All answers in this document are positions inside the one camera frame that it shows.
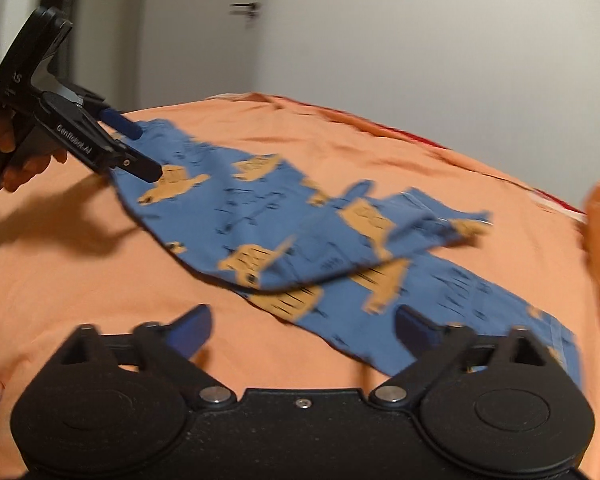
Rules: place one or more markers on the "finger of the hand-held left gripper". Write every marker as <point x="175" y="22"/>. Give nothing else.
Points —
<point x="125" y="125"/>
<point x="142" y="166"/>

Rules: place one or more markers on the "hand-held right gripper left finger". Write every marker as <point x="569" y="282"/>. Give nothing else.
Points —
<point x="192" y="332"/>

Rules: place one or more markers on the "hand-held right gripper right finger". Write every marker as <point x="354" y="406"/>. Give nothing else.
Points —
<point x="415" y="330"/>

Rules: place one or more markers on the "blue patterned pants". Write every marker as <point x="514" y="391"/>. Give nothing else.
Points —
<point x="280" y="200"/>

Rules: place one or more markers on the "person's left hand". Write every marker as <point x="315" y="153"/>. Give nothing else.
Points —
<point x="30" y="167"/>

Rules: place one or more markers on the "white door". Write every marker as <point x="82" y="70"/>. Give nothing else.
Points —
<point x="200" y="50"/>

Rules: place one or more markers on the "orange bed sheet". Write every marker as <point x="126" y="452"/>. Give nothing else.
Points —
<point x="55" y="270"/>

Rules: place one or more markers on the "red under sheet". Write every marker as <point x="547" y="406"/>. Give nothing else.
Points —
<point x="420" y="137"/>

